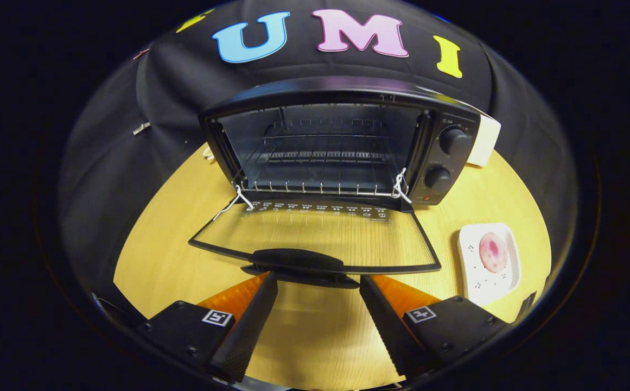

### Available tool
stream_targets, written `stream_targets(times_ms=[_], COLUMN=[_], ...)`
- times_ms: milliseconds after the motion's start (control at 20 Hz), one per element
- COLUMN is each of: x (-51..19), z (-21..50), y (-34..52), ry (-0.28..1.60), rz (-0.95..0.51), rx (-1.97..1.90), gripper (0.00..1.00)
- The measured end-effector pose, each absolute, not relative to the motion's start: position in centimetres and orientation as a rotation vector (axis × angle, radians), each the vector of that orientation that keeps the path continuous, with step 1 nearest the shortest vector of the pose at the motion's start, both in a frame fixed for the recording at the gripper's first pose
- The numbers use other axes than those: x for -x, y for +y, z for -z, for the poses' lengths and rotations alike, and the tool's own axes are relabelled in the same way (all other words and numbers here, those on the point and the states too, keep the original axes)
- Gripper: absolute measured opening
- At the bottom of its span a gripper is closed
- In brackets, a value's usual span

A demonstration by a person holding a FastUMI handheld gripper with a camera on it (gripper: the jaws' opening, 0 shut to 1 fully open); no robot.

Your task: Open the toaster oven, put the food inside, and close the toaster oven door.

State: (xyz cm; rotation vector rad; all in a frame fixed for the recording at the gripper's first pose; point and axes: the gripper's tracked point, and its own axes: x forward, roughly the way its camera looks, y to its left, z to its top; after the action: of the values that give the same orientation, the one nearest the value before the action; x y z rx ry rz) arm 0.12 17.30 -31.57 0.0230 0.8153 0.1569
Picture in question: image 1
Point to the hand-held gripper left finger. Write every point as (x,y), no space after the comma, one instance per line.
(247,326)

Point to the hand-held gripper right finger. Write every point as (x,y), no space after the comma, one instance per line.
(385,326)

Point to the white square food tray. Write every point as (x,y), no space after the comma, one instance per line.
(483,285)

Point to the pink round meat slice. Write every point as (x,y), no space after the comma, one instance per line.
(493,252)

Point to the black toaster oven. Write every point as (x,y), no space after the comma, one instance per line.
(428,157)

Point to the metal oven rack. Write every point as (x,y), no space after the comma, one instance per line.
(320,156)

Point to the white bread toaster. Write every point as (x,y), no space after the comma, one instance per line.
(484,138)

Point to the silver metal clip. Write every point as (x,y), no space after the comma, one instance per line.
(141,128)

